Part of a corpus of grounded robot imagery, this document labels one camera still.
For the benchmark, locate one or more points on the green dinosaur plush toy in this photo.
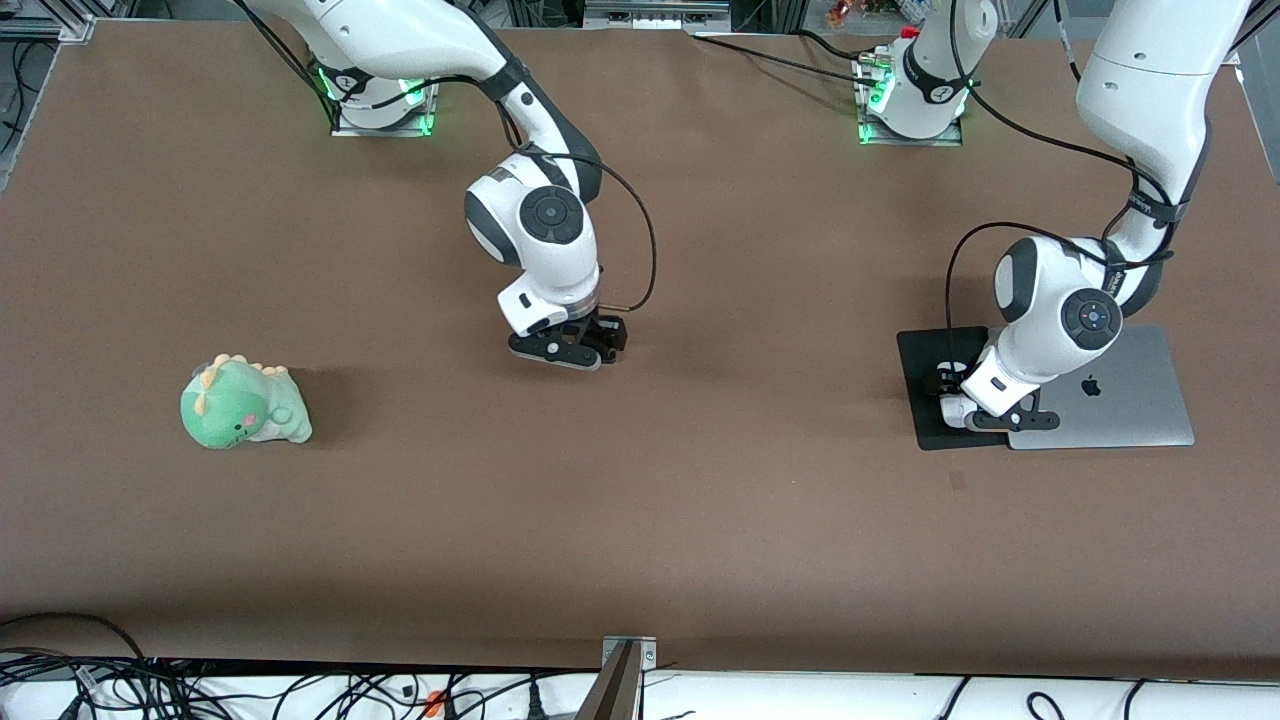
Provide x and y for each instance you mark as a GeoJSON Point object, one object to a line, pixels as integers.
{"type": "Point", "coordinates": [235, 405]}

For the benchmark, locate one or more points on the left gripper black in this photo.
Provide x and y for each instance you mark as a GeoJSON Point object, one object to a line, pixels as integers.
{"type": "Point", "coordinates": [946, 380]}

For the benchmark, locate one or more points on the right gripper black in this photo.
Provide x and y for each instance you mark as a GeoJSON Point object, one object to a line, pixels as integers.
{"type": "Point", "coordinates": [606, 328]}

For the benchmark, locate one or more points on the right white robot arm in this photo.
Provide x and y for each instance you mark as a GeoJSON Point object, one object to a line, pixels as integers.
{"type": "Point", "coordinates": [400, 35]}

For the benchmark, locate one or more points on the white computer mouse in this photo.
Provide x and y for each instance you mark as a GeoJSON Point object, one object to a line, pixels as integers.
{"type": "Point", "coordinates": [955, 412]}

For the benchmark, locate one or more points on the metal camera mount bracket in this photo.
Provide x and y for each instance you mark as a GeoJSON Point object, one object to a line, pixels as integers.
{"type": "Point", "coordinates": [615, 690]}

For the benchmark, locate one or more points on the grey power strip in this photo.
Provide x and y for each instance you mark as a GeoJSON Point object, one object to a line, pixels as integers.
{"type": "Point", "coordinates": [655, 15]}

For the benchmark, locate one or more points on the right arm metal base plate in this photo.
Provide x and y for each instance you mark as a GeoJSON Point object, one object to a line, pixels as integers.
{"type": "Point", "coordinates": [385, 131]}

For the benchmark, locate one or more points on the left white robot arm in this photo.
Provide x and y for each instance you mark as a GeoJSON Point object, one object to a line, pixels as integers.
{"type": "Point", "coordinates": [1150, 90]}

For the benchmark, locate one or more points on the aluminium frame profile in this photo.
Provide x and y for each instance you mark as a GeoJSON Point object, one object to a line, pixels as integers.
{"type": "Point", "coordinates": [70, 30]}
{"type": "Point", "coordinates": [1225, 48]}

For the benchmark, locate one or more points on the black mouse pad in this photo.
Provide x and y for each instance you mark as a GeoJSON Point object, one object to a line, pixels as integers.
{"type": "Point", "coordinates": [920, 400]}

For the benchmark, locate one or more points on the grey side panel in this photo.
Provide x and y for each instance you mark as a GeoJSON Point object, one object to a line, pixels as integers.
{"type": "Point", "coordinates": [1265, 120]}

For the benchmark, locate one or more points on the silver closed laptop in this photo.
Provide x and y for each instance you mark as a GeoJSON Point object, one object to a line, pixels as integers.
{"type": "Point", "coordinates": [1140, 410]}

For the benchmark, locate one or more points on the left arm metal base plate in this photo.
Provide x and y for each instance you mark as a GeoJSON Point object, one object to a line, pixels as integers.
{"type": "Point", "coordinates": [910, 141]}

